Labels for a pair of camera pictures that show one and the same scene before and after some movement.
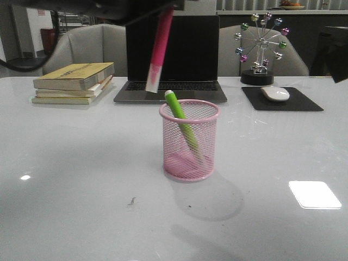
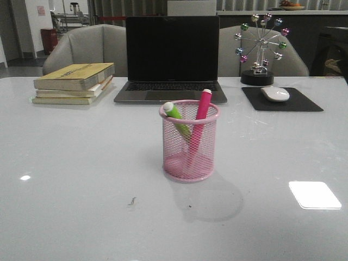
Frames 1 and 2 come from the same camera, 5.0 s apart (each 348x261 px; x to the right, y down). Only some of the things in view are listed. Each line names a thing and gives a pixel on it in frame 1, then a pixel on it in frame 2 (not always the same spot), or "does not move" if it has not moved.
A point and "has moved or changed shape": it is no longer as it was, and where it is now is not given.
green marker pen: x=180 y=117 has moved or changed shape
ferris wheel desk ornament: x=259 y=48 does not move
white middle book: x=91 y=92 does not move
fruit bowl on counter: x=287 y=5 does not move
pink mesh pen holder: x=189 y=135 does not move
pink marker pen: x=159 y=53 to x=199 y=129
